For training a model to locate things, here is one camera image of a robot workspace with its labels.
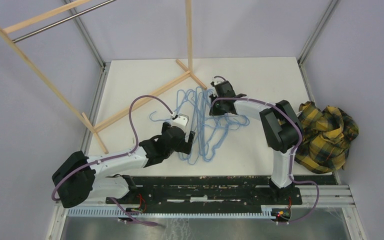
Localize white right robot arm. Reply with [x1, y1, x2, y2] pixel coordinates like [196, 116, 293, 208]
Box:
[209, 79, 303, 204]

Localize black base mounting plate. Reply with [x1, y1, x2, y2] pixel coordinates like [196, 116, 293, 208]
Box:
[105, 174, 339, 215]

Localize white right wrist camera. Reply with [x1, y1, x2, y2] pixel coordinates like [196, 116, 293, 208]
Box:
[210, 78, 220, 87]

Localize aluminium frame rails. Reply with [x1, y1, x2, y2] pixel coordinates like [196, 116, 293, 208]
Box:
[46, 0, 367, 240]

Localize yellow plaid shirt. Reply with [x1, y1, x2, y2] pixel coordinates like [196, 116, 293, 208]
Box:
[294, 101, 360, 174]

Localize metal rack rod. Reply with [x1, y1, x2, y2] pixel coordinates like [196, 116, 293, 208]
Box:
[12, 0, 116, 43]

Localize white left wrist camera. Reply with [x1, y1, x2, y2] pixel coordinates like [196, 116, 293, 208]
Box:
[171, 114, 189, 131]

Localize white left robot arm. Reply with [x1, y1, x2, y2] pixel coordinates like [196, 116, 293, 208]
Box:
[51, 122, 196, 209]

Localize wooden clothes rack frame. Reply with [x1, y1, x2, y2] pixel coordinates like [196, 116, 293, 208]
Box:
[0, 0, 209, 155]

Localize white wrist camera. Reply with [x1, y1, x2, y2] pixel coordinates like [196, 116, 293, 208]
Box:
[210, 78, 220, 87]
[171, 114, 189, 131]

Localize white toothed cable strip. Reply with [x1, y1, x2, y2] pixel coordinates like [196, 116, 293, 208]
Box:
[67, 206, 275, 220]

